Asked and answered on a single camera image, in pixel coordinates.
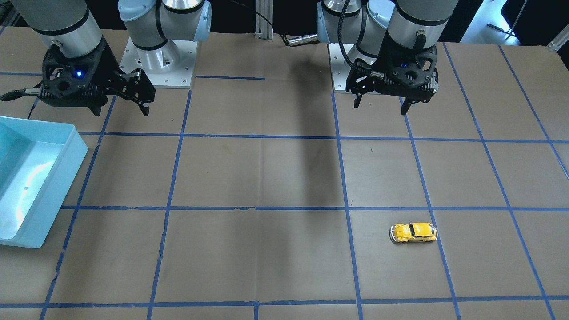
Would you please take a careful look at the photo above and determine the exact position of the light blue plastic bin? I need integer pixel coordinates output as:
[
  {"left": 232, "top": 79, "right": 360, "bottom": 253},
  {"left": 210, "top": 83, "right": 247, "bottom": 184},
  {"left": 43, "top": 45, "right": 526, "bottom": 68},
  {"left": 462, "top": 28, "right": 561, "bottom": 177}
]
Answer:
[{"left": 0, "top": 117, "right": 88, "bottom": 248}]

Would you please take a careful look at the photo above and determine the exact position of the black cable with metal plug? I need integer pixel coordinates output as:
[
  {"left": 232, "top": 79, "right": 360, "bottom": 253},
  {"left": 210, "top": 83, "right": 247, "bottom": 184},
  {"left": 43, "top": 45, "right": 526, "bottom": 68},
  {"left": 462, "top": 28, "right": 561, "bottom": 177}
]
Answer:
[{"left": 229, "top": 0, "right": 320, "bottom": 48}]

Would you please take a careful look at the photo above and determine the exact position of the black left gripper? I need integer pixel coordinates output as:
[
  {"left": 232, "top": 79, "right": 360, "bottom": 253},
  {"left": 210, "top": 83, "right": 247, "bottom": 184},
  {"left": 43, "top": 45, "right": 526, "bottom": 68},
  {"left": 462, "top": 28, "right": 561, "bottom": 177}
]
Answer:
[{"left": 346, "top": 35, "right": 439, "bottom": 116}]

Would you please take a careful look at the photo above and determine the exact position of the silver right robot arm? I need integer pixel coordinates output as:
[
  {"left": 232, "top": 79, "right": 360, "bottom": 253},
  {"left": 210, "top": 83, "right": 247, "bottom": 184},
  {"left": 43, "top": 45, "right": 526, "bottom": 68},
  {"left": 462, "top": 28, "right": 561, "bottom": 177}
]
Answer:
[{"left": 1, "top": 0, "right": 212, "bottom": 116}]

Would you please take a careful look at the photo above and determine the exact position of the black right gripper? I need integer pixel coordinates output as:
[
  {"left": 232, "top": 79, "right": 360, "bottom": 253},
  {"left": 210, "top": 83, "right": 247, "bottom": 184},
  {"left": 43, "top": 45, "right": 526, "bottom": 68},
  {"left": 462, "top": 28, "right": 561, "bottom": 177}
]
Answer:
[{"left": 0, "top": 38, "right": 155, "bottom": 117}]

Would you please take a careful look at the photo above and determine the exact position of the aluminium frame post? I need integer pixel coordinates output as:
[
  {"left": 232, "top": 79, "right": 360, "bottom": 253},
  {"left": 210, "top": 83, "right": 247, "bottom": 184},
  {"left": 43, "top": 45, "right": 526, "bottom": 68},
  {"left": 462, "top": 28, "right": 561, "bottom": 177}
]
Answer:
[{"left": 255, "top": 0, "right": 274, "bottom": 41}]

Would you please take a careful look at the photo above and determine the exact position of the yellow toy beetle car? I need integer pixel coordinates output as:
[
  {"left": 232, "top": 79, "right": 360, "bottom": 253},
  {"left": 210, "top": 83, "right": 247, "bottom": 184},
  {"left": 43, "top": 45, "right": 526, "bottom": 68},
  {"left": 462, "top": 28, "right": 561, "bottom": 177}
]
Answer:
[{"left": 389, "top": 222, "right": 439, "bottom": 244}]

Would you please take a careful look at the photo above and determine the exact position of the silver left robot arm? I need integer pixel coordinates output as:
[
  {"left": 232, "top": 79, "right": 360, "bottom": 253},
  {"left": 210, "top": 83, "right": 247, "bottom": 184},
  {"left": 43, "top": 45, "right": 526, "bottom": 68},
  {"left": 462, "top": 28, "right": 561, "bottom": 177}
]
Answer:
[{"left": 316, "top": 0, "right": 457, "bottom": 115}]

